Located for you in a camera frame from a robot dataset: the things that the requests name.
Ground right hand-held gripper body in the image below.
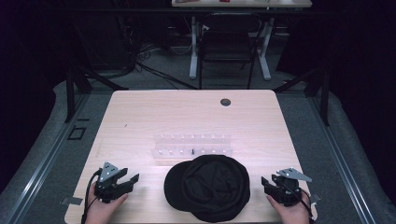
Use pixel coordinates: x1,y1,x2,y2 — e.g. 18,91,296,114
268,167,313,207

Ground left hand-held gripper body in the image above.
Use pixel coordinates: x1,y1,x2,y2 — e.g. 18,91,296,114
93,161,126,204

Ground black cap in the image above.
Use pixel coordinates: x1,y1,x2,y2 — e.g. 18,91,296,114
163,154,251,224

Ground person's right hand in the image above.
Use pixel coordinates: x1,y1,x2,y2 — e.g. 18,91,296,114
265,193,313,224

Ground person's left hand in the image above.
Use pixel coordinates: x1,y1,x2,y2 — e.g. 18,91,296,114
85,182,130,224

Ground grey tape strip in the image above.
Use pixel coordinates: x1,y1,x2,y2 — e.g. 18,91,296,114
309,192,323,205
60,196,84,206

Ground clear acrylic rack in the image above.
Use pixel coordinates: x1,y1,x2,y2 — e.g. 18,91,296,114
151,133,234,161

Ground black metal stand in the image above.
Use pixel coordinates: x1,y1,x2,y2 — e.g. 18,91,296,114
63,60,129,124
273,66,331,127

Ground black chair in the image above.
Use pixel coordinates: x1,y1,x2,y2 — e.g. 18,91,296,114
197,13,263,91

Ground white desk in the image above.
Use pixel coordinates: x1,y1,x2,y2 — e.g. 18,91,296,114
171,0,313,81

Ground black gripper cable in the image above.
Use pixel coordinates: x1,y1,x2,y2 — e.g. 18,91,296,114
288,181,316,224
80,168,104,224

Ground aluminium floor rail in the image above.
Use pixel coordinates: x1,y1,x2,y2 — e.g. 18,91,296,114
307,96,378,224
5,92,92,224

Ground black floor cables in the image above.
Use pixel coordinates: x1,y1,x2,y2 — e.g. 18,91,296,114
135,43,200,91

